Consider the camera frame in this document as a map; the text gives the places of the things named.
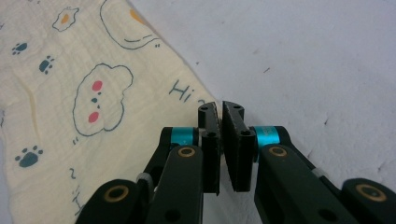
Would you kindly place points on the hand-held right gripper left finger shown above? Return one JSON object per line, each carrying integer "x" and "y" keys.
{"x": 183, "y": 183}

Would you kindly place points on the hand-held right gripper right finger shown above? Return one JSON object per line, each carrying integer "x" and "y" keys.
{"x": 289, "y": 186}

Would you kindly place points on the cream cotton cloth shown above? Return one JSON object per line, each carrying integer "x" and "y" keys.
{"x": 77, "y": 93}

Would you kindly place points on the white foam board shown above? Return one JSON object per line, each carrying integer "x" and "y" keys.
{"x": 295, "y": 62}

